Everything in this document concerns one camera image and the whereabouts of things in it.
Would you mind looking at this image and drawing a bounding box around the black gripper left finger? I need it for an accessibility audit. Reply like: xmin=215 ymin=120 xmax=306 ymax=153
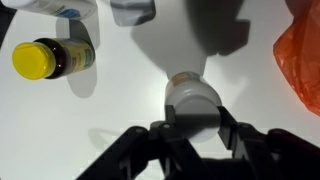
xmin=76 ymin=105 xmax=200 ymax=180

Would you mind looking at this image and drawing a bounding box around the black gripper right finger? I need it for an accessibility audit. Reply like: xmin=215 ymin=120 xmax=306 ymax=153
xmin=218 ymin=106 xmax=320 ymax=180

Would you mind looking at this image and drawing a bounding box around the white pill bottle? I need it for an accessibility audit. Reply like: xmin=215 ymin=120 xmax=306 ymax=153
xmin=165 ymin=72 xmax=222 ymax=143

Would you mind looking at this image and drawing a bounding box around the orange plastic bag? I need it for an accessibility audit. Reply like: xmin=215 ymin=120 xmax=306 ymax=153
xmin=273 ymin=0 xmax=320 ymax=116

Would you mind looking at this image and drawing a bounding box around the blue liquid bottle white cap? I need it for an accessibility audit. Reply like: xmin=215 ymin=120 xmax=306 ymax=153
xmin=110 ymin=0 xmax=156 ymax=27

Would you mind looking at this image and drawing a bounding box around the brown bottle yellow cap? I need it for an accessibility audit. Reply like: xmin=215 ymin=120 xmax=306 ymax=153
xmin=12 ymin=38 xmax=95 ymax=80

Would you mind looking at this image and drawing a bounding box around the tall white spray bottle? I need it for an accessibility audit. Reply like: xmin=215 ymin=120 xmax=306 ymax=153
xmin=1 ymin=0 xmax=97 ymax=20

